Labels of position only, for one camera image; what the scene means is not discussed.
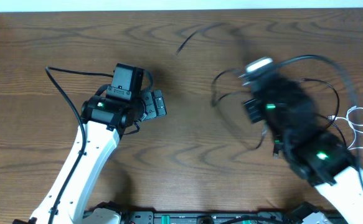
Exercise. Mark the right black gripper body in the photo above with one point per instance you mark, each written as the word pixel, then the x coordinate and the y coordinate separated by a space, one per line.
pixel 256 114

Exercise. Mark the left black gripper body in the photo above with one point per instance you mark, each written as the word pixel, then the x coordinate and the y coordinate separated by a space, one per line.
pixel 149 105

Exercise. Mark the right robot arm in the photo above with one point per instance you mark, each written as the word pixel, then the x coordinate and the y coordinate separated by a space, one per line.
pixel 313 153

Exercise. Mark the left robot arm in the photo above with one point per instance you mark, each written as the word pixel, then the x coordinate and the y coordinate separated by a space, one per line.
pixel 102 123

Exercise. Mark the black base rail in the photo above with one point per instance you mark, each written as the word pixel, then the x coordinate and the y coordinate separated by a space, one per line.
pixel 149 217

